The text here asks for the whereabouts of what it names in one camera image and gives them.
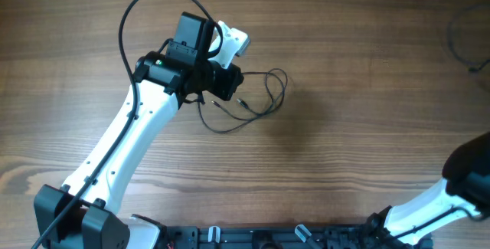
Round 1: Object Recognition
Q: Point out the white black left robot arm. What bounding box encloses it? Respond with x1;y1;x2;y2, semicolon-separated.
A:
34;12;250;248

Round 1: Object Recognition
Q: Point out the black USB cable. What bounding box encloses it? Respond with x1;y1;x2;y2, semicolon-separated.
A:
446;3;490;74
197;67;289;134

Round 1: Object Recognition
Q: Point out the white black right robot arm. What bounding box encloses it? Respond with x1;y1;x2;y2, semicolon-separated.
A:
363;133;489;248

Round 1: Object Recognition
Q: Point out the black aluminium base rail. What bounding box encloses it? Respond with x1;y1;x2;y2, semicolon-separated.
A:
158;224;412;249

